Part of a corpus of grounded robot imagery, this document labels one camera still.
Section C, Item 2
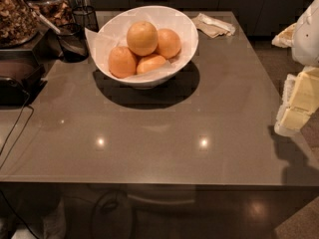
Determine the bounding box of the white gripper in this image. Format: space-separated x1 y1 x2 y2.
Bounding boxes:
271 0 319 137

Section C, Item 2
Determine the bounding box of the front small orange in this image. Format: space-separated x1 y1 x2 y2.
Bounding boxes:
137 54 166 75

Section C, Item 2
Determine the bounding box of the white ceramic bowl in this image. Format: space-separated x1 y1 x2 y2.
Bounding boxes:
91 5 199 89

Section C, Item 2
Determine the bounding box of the white paper bowl liner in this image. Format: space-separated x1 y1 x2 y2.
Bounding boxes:
84 26 183 83

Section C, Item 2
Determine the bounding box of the crumpled paper napkin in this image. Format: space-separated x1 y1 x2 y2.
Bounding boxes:
191 13 236 38

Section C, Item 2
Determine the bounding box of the black scoop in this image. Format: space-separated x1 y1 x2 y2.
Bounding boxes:
57 23 89 63

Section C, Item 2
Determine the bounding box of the glass jar of dried fruit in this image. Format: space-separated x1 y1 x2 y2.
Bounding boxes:
27 0 74 26

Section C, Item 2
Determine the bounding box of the black appliance box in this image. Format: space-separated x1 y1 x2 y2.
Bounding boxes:
0 34 47 107

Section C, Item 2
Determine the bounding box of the glass jar of nuts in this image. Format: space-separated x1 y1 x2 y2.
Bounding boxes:
0 0 38 49

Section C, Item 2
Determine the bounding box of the black wire mesh cup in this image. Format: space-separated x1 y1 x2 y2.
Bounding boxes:
72 6 99 32

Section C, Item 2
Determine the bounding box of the black cable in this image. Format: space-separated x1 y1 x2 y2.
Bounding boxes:
0 78 35 169

